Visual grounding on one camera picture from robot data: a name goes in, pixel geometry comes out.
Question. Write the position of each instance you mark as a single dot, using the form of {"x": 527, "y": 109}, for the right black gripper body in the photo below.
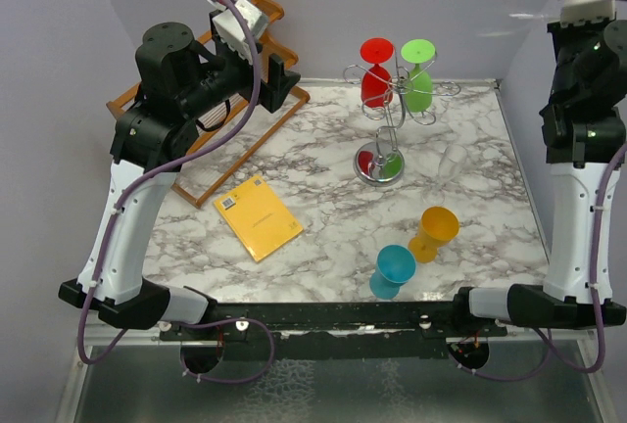
{"x": 567, "y": 42}

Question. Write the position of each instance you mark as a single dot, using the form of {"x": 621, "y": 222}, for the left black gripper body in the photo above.
{"x": 224, "y": 74}

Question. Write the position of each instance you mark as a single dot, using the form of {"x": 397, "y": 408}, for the red plastic wine glass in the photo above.
{"x": 376, "y": 51}

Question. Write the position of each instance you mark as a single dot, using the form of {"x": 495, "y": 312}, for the green plastic wine glass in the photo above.
{"x": 420, "y": 53}

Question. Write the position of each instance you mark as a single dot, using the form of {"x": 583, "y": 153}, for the clear champagne flute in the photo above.
{"x": 532, "y": 17}
{"x": 450, "y": 166}

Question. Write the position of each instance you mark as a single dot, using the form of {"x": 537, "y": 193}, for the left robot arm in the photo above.
{"x": 181, "y": 80}

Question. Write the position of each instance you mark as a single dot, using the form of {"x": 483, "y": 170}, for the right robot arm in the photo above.
{"x": 583, "y": 133}

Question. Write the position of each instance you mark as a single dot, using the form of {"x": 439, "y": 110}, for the wooden shelf rack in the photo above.
{"x": 275, "y": 12}

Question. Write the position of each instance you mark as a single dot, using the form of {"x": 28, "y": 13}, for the chrome wine glass rack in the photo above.
{"x": 380, "y": 162}

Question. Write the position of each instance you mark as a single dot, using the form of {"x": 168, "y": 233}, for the orange plastic wine glass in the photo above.
{"x": 438, "y": 226}

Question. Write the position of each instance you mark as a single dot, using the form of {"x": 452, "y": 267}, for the blue plastic wine glass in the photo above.
{"x": 395, "y": 266}

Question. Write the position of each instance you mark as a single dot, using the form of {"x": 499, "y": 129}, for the yellow book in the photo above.
{"x": 258, "y": 217}

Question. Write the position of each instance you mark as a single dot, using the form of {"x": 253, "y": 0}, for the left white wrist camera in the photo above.
{"x": 230, "y": 30}

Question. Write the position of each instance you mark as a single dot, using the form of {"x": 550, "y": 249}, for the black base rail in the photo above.
{"x": 321, "y": 331}

